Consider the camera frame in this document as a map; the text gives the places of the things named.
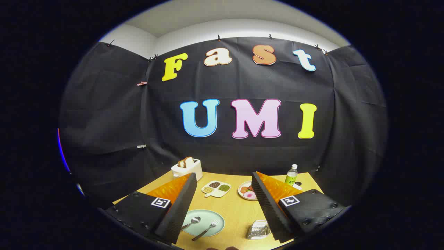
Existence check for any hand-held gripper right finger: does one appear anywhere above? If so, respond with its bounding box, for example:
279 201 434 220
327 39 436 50
251 171 347 243

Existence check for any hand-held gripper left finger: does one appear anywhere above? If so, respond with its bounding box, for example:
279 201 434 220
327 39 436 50
106 173 197 244

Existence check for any metal spoon with brown handle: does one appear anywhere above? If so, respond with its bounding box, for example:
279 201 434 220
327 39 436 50
182 216 201 230

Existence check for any metal fork with dark handle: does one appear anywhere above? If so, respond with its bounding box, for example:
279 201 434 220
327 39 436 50
192 219 220 241

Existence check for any perforated metal basket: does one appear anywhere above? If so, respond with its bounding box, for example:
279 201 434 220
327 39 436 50
247 220 272 240

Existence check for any white food plate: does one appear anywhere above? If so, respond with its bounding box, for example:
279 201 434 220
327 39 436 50
238 180 258 201

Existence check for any light green plate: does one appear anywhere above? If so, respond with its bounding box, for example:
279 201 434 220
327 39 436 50
181 209 225 238

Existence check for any green label drink bottle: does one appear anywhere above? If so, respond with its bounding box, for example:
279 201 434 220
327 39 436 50
285 164 298 186

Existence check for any white toaster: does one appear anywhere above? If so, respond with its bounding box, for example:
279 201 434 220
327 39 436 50
171 158 203 182

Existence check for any white divided dish with beans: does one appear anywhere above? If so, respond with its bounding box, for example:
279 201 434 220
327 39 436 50
202 181 232 198

